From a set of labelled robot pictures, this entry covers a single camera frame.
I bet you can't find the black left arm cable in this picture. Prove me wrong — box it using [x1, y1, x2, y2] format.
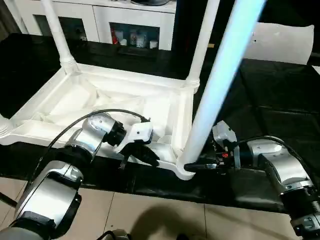
[29, 108, 151, 187]

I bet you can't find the black metal stand leg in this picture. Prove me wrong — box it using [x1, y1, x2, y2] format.
[0, 192, 19, 209]

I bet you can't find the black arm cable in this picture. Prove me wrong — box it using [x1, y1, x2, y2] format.
[29, 108, 151, 187]
[234, 135, 302, 162]

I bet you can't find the white plastic table leg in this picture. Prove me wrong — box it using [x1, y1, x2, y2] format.
[40, 0, 79, 75]
[185, 0, 221, 89]
[175, 0, 267, 180]
[0, 114, 12, 139]

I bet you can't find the white plastic table top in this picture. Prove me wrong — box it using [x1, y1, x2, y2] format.
[0, 62, 202, 180]

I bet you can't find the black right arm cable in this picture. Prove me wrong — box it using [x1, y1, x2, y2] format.
[234, 135, 302, 162]

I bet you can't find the white cabinet with glass doors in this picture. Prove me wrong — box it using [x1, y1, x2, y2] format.
[14, 0, 177, 51]

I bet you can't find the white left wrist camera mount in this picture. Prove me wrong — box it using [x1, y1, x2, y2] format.
[119, 121, 154, 152]

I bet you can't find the white flat panel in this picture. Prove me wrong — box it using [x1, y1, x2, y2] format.
[249, 22, 315, 65]

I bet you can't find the black work mat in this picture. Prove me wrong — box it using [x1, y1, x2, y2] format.
[0, 32, 320, 214]

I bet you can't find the grey curtain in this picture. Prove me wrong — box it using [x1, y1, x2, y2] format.
[0, 0, 24, 44]

